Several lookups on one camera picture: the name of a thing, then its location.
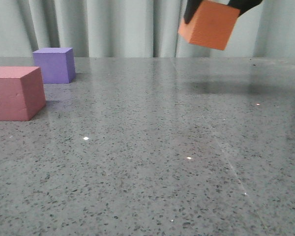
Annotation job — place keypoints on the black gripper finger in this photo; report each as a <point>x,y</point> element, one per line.
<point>244,5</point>
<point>191,8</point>

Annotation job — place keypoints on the orange foam block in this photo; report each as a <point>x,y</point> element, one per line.
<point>211,25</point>

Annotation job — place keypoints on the pale green curtain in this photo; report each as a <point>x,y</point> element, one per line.
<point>137,28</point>

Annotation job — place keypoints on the purple foam block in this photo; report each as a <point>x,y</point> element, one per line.
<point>57,64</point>

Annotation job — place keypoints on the red foam block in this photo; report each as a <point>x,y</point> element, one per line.
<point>21,92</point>

